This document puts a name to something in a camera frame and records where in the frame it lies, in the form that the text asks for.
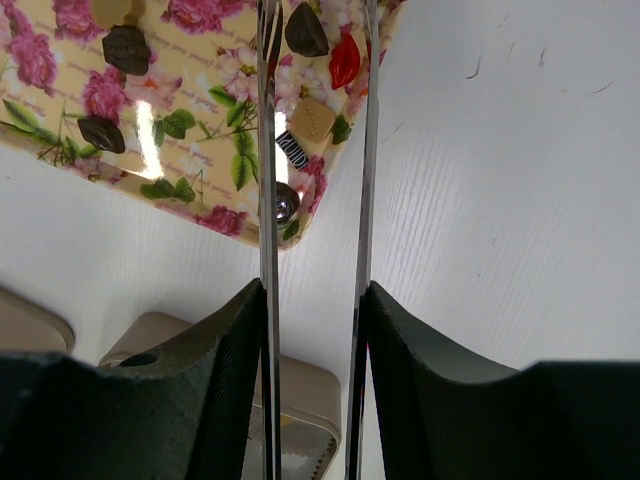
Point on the beige tin lid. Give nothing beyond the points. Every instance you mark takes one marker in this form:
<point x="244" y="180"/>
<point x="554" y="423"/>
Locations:
<point x="25" y="327"/>

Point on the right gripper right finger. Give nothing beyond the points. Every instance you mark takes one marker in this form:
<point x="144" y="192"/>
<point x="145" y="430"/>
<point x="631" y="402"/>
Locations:
<point x="446" y="412"/>

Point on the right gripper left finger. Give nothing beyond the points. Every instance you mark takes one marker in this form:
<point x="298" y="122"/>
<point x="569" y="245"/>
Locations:
<point x="180" y="410"/>

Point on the red lips chocolate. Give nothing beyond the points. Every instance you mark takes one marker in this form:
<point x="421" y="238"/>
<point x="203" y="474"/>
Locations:
<point x="345" y="62"/>

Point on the beige tin box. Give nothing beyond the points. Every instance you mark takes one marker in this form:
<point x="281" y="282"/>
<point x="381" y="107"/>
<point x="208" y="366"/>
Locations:
<point x="310" y="398"/>

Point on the floral tray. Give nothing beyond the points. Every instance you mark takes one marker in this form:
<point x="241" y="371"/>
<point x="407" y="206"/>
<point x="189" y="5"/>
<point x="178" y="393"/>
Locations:
<point x="182" y="137"/>

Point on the striped black white chocolate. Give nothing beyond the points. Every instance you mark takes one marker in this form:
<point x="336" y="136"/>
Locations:
<point x="292" y="150"/>

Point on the dark round swirl chocolate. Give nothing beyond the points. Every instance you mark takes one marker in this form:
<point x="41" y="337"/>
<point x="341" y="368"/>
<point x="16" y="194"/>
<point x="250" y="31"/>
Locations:
<point x="287" y="203"/>

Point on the metal tongs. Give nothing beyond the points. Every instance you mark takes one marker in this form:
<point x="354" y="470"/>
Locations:
<point x="269" y="38"/>

